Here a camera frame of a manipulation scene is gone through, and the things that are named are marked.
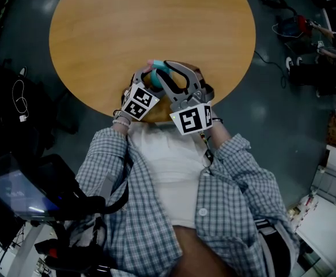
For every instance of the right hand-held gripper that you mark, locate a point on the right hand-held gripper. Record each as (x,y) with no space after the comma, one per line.
(190,117)

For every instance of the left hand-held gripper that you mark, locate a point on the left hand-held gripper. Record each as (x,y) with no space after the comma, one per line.
(137,104)

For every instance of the pink spray head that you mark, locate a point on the pink spray head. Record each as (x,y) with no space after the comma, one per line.
(149,63)

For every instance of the teal spray bottle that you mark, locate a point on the teal spray bottle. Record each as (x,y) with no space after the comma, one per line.
(159,65)

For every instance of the person's right forearm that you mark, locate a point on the person's right forearm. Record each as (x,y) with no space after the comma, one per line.
(221,133)

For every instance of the person's left forearm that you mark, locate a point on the person's left forearm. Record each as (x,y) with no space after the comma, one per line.
(121,123)

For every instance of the person's right hand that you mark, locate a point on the person's right hand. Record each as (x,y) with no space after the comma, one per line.
(200,73)

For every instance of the person's left hand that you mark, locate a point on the person's left hand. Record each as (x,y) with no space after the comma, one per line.
(126,92)

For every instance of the black wrist band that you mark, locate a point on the black wrist band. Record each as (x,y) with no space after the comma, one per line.
(218,120)

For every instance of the white t-shirt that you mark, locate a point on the white t-shirt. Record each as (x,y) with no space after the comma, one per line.
(167,166)

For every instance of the plaid shirt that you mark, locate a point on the plaid shirt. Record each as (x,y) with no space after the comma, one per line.
(228,200)

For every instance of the red and black vacuum cleaner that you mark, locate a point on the red and black vacuum cleaner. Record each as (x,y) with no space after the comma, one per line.
(297,24)

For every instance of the black chair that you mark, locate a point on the black chair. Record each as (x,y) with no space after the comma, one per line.
(0,105)

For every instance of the dark monitor screen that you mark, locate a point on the dark monitor screen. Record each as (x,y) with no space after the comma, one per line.
(15,192)

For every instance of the brown trousers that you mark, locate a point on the brown trousers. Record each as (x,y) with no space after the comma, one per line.
(198,255)

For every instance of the black and red tool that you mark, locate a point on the black and red tool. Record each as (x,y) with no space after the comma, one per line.
(67,255)

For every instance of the white cabinet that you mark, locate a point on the white cabinet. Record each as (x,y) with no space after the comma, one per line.
(326,232)

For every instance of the metal frame box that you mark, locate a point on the metal frame box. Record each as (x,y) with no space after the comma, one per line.
(333,185)

